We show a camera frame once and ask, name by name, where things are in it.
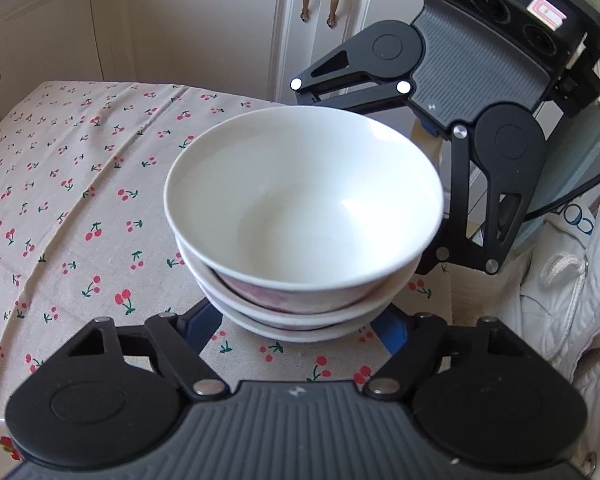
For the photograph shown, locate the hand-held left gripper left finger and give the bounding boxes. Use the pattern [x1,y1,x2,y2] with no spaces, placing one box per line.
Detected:
[55,300,231,401]

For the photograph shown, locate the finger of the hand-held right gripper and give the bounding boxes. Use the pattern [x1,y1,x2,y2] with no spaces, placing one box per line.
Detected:
[414,124,530,277]
[289,27,413,116]

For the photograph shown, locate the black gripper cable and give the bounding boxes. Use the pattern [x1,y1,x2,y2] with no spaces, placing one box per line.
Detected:
[522,157,600,221]

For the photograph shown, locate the cherry print tablecloth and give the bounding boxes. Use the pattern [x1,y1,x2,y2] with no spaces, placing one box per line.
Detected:
[0,80,456,423]

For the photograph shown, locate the white quilted jacket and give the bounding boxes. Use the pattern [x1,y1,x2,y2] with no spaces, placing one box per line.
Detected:
[520,175,600,480]

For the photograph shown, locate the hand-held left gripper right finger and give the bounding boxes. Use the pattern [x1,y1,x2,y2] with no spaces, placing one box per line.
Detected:
[362,305,551,402]

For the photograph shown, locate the white bowl pink flowers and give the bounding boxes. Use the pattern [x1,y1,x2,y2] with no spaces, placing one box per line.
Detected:
[163,106,444,307]
[194,275,398,345]
[176,237,423,315]

